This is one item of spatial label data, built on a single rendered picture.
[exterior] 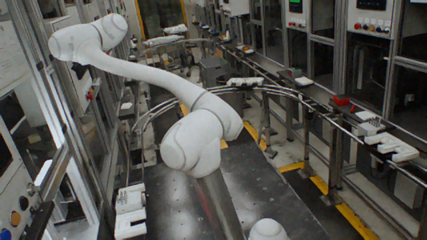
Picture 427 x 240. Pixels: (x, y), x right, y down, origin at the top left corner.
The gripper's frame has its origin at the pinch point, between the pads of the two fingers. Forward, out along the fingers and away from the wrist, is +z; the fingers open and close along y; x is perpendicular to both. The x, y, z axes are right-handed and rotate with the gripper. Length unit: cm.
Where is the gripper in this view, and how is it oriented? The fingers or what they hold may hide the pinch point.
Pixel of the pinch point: (77, 66)
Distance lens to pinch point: 155.5
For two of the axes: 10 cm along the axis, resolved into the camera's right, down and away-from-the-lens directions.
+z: -7.0, 2.9, 6.6
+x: 7.0, 4.9, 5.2
